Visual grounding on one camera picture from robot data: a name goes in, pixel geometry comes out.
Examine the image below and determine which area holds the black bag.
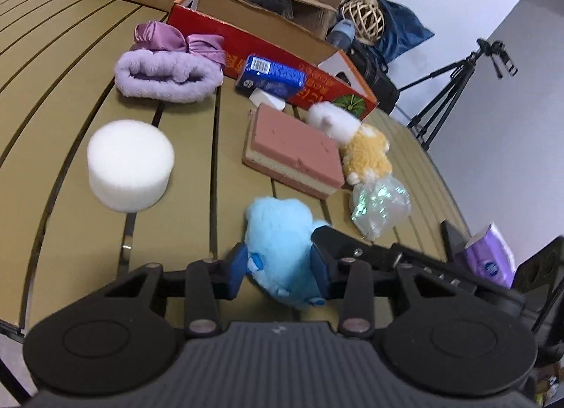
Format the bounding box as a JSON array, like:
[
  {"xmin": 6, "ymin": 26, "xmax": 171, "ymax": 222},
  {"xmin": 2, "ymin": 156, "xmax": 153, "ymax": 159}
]
[{"xmin": 348, "ymin": 44, "xmax": 399, "ymax": 113}]

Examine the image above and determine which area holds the clear water bottle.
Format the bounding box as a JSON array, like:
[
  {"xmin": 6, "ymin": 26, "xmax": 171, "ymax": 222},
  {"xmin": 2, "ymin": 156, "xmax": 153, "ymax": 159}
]
[{"xmin": 326, "ymin": 19, "xmax": 355, "ymax": 49}]

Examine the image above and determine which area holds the pink sponge block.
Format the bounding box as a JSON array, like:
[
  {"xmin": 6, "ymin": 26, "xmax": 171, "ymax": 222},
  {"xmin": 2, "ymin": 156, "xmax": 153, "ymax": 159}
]
[{"xmin": 241, "ymin": 103, "xmax": 347, "ymax": 201}]

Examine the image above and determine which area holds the white foam cylinder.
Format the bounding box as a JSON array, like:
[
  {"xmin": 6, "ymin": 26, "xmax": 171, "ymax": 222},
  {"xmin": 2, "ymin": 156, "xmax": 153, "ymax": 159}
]
[{"xmin": 87, "ymin": 118, "xmax": 176, "ymax": 213}]

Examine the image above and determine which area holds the white wedge sponge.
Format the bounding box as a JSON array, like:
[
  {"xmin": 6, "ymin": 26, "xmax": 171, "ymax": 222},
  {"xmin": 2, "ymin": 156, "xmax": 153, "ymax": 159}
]
[{"xmin": 249, "ymin": 87, "xmax": 287, "ymax": 112}]

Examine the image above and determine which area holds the purple tissue pack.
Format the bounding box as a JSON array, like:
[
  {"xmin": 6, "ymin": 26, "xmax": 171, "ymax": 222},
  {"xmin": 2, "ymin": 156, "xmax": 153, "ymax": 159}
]
[{"xmin": 456, "ymin": 222, "xmax": 516, "ymax": 289}]

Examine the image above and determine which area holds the clear plastic bag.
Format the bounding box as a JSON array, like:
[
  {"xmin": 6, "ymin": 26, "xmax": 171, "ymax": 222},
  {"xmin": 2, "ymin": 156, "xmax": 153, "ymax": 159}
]
[{"xmin": 349, "ymin": 175, "xmax": 412, "ymax": 241}]

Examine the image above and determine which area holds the blue plush toy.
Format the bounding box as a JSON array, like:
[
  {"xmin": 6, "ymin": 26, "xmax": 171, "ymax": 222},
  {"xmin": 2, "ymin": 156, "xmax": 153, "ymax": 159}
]
[{"xmin": 244, "ymin": 196, "xmax": 331, "ymax": 309}]

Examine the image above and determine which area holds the white and yellow plush toy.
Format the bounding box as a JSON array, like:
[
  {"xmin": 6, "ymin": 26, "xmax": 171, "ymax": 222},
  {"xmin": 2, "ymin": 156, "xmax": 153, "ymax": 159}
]
[{"xmin": 306, "ymin": 102, "xmax": 393, "ymax": 186}]

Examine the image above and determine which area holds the purple fluffy headband with bow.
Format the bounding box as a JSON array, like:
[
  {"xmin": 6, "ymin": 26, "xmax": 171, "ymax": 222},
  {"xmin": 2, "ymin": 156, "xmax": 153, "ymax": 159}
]
[{"xmin": 115, "ymin": 21, "xmax": 226, "ymax": 104}]

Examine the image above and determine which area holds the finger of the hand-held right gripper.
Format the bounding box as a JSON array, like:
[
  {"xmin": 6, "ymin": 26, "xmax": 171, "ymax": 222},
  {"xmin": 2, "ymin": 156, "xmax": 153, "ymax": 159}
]
[{"xmin": 312, "ymin": 225, "xmax": 525, "ymax": 309}]

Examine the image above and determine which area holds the black tripod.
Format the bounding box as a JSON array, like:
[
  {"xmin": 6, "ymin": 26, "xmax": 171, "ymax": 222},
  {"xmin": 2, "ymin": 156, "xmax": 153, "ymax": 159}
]
[{"xmin": 397, "ymin": 38, "xmax": 518, "ymax": 148}]

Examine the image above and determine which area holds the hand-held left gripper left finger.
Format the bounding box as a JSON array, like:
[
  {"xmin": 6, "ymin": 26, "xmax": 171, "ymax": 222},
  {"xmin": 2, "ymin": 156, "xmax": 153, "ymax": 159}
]
[{"xmin": 103, "ymin": 243, "xmax": 248, "ymax": 338}]

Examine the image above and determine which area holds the wicker ball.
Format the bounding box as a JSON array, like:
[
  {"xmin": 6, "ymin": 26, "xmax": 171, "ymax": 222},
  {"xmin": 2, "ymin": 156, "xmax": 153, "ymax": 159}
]
[{"xmin": 341, "ymin": 0, "xmax": 386, "ymax": 44}]

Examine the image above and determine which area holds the blue packet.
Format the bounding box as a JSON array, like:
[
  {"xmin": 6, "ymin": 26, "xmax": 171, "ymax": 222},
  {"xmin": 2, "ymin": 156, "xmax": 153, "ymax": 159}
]
[{"xmin": 235, "ymin": 54, "xmax": 307, "ymax": 102}]

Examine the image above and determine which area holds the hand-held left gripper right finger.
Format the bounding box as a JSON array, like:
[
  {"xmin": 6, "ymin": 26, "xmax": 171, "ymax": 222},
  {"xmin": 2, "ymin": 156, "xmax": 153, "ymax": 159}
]
[{"xmin": 309, "ymin": 244, "xmax": 446, "ymax": 337}]

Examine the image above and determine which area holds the blue cloth bag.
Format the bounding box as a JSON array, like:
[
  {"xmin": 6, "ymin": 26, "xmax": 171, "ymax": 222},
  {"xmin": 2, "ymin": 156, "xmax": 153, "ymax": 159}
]
[{"xmin": 352, "ymin": 0, "xmax": 435, "ymax": 65}]

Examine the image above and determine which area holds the black wedge-shaped object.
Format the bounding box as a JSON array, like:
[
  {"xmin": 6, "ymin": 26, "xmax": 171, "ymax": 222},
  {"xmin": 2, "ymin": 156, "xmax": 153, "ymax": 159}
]
[{"xmin": 441, "ymin": 220, "xmax": 466, "ymax": 261}]

